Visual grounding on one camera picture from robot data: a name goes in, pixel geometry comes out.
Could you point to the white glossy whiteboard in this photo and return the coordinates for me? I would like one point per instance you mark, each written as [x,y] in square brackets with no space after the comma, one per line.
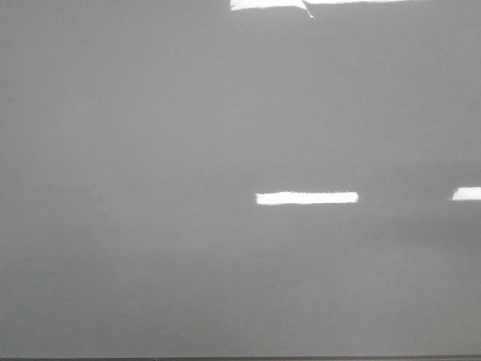
[183,180]

